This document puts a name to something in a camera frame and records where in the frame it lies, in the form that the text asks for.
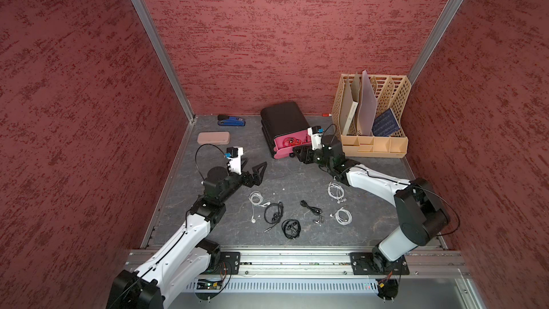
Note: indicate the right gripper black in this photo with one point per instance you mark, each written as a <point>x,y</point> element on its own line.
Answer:
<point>306,151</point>

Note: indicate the aluminium corner post right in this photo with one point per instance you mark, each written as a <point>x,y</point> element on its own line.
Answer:
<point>443,22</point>

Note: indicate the black earphones right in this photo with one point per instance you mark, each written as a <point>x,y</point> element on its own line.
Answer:
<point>316,211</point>

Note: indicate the aluminium corner post left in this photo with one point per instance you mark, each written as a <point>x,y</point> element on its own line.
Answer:
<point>161,52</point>

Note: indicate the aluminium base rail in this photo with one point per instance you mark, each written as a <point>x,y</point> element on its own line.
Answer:
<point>334,262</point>

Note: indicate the white earphones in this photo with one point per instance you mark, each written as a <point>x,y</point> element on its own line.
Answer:
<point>257,200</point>
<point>336,192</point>
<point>342,216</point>

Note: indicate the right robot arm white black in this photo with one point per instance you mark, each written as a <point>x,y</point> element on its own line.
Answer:
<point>421,212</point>

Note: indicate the black pink drawer cabinet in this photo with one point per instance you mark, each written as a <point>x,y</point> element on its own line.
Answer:
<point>280,121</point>

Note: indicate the dark blue notebook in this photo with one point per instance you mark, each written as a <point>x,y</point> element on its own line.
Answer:
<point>385,124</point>

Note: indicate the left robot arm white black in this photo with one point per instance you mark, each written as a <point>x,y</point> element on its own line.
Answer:
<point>188,253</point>

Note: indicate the pink pencil case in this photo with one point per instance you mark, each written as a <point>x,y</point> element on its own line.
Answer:
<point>216,138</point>

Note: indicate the red earphones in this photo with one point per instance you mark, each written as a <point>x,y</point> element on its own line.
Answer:
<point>293,141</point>

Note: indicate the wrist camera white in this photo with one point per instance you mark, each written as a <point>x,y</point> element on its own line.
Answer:
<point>234,157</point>
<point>316,134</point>

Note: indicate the blue black stapler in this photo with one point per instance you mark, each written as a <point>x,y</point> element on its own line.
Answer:
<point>230,121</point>

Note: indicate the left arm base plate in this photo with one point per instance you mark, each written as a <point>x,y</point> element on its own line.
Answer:
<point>224,263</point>

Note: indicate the beige paper folder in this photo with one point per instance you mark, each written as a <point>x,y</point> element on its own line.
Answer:
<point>349,105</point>

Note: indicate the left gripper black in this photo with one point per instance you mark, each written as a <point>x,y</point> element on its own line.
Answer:
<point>249,182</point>

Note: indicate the black earphones bottom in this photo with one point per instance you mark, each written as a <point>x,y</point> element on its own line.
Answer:
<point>291,229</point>

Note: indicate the aluminium corner post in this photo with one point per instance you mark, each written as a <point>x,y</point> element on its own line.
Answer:
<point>161,52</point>
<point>443,22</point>

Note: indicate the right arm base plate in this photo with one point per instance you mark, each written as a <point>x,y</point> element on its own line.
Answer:
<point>364,264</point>

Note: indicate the beige file organizer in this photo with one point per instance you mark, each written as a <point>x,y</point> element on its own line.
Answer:
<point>391,91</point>

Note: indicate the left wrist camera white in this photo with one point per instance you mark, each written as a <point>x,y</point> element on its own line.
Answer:
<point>234,157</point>

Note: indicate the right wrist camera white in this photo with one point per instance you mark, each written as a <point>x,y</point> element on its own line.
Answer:
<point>316,134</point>

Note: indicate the translucent grey folder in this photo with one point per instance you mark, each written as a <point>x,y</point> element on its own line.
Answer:
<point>367,107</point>

